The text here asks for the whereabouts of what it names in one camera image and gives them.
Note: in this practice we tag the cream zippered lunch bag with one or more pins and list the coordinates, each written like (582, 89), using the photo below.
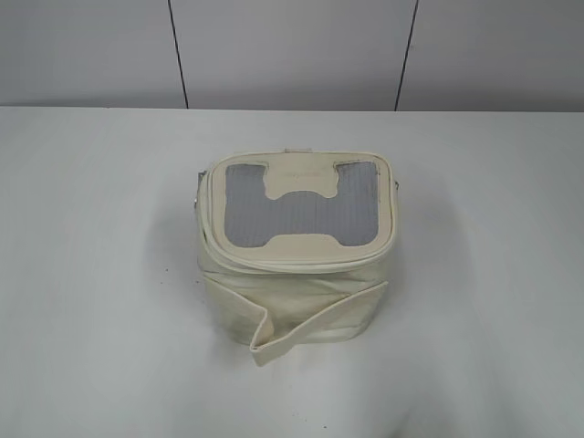
(294, 246)

